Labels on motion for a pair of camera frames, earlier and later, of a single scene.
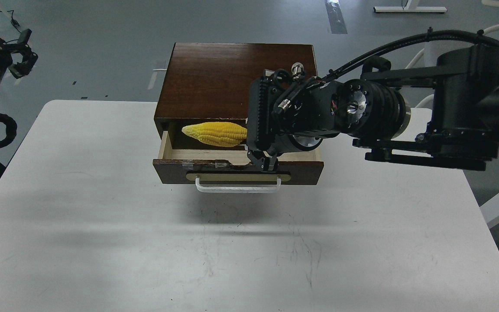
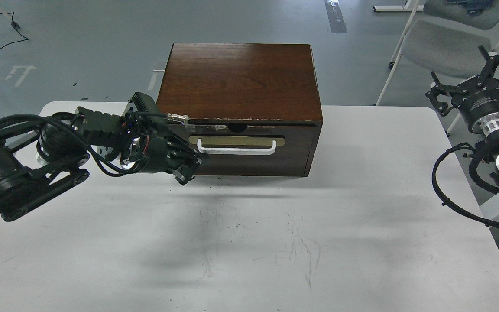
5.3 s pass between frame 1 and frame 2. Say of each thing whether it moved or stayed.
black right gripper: moved
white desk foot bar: stayed
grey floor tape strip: stayed
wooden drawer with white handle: moved
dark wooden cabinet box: stayed
